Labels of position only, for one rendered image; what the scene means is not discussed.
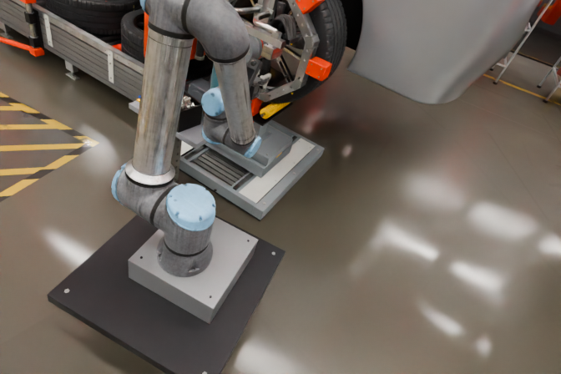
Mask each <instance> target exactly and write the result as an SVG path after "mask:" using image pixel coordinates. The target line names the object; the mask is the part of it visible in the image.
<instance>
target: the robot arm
mask: <svg viewBox="0 0 561 374"><path fill-rule="evenodd" d="M140 5H141V7H143V10H144V11H145V12H146V13H147V14H148V15H149V21H148V28H149V31H148V39H147V46H146V54H145V60H144V74H143V82H142V88H141V96H140V103H139V117H138V124H137V131H136V139H135V146H134V157H133V158H132V159H131V160H129V161H128V162H127V163H126V164H124V165H123V166H121V170H118V171H117V173H116V174H115V176H114V179H113V182H112V186H111V188H112V194H113V196H114V198H115V199H116V200H117V201H119V203H120V204H121V205H123V206H125V207H127V208H128V209H130V210H132V211H133V212H134V213H135V214H137V215H139V216H141V217H142V218H144V219H145V220H147V221H148V222H149V223H151V224H152V225H154V226H156V227H157V228H159V229H160V230H162V231H163V232H164V235H163V237H162V238H161V239H160V241H159V243H158V245H157V249H156V259H157V261H158V264H159V266H160V267H161V268H162V269H163V270H164V271H165V272H167V273H168V274H170V275H173V276H177V277H191V276H194V275H198V274H199V273H201V272H202V271H204V270H205V269H206V268H207V267H208V265H209V264H210V262H211V259H212V255H213V246H212V244H211V242H210V236H211V231H212V227H213V223H214V219H215V199H214V197H213V195H212V194H211V193H210V192H209V191H208V190H206V189H205V188H204V187H202V186H200V185H197V184H184V185H182V184H177V183H175V182H174V175H175V169H174V166H173V165H172V164H171V158H172V153H173V148H174V141H175V135H176V131H177V126H178V122H179V113H180V109H181V104H182V99H183V95H184V86H185V81H186V77H187V73H188V67H189V63H190V55H191V50H192V45H193V41H194V39H195V38H197V39H198V40H199V41H200V43H201V44H202V46H203V48H204V51H205V54H206V56H207V57H208V58H209V59H210V60H211V61H213V62H214V66H215V72H216V76H217V79H218V83H219V86H218V87H216V88H212V89H210V90H208V91H207V92H206V93H204V95H203V97H202V99H201V104H202V108H203V110H204V111H205V118H204V123H203V126H202V135H203V137H204V139H205V140H206V141H207V142H209V143H211V144H224V145H226V146H228V147H229V148H231V149H233V150H234V151H236V152H238V153H240V154H242V155H243V156H245V157H247V158H251V157H252V156H253V155H254V154H255V153H256V151H257V150H258V148H259V147H260V144H261V137H260V136H257V135H255V130H254V124H253V117H252V110H251V102H250V101H251V100H253V99H255V98H257V97H259V93H260V88H259V87H260V86H263V88H266V86H267V84H268V82H269V80H270V78H271V74H270V73H268V74H266V75H261V76H260V77H257V75H259V74H260V67H261V65H262V62H261V61H260V60H259V59H257V58H254V57H251V58H250V61H249V62H248V64H247V66H246V61H245V56H246V55H247V53H248V52H249V50H250V40H249V34H248V32H247V29H246V27H245V24H244V23H243V21H242V19H241V17H240V15H239V14H238V13H237V12H236V10H235V9H234V7H233V6H232V5H231V4H230V3H229V1H228V0H140Z"/></svg>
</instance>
